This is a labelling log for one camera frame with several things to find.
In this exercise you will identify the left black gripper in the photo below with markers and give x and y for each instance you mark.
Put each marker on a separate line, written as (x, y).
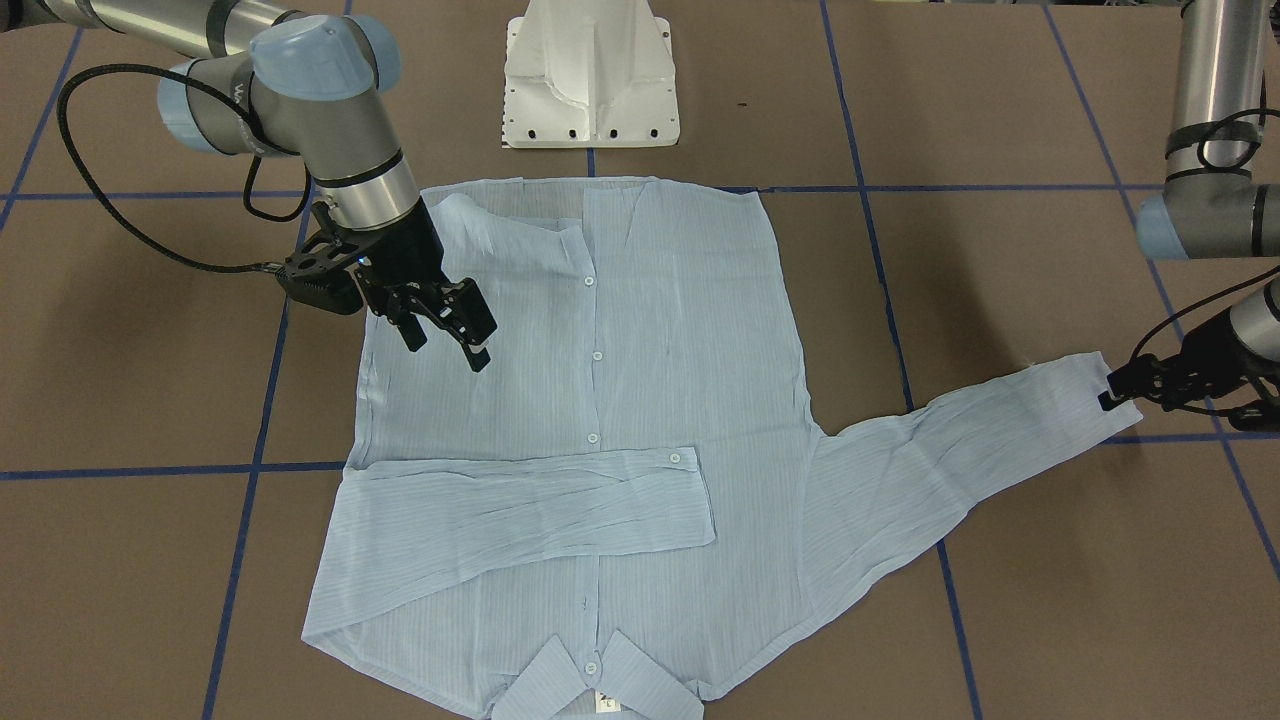
(1203, 358)

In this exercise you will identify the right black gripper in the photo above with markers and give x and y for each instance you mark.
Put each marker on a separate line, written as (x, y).
(409, 252)

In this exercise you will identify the light blue button shirt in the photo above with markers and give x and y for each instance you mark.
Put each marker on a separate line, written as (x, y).
(633, 499)

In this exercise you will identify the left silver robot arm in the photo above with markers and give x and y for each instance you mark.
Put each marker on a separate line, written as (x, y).
(1211, 208)

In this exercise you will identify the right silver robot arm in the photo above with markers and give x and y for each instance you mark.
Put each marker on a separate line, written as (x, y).
(268, 82)

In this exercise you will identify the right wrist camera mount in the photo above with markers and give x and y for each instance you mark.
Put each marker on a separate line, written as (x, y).
(317, 274)

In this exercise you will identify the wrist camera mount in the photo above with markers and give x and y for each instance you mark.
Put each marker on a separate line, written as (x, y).
(317, 274)
(1260, 416)

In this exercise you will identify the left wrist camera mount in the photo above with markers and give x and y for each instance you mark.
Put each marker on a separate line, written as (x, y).
(1260, 416)

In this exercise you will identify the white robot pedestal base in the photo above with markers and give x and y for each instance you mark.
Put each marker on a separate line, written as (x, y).
(589, 75)

